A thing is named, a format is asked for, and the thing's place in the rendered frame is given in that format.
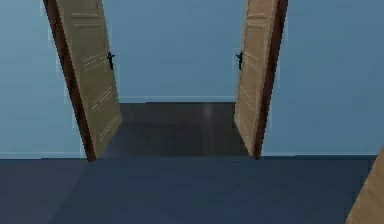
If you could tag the tan panelled room door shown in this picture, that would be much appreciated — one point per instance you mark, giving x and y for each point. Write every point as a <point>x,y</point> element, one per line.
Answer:
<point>90,66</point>
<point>252,83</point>

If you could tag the tan wooden furniture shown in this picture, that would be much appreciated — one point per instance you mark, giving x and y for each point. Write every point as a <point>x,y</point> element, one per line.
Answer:
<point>370,200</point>

